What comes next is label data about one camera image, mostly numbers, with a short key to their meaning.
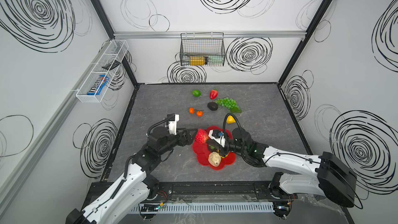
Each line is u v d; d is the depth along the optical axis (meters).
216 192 0.75
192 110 1.02
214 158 0.77
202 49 0.99
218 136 0.63
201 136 0.73
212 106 1.02
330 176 0.41
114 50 0.91
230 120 0.96
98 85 0.69
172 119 0.66
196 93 1.11
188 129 0.67
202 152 0.85
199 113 1.02
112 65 0.76
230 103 1.03
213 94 1.09
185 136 0.64
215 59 0.87
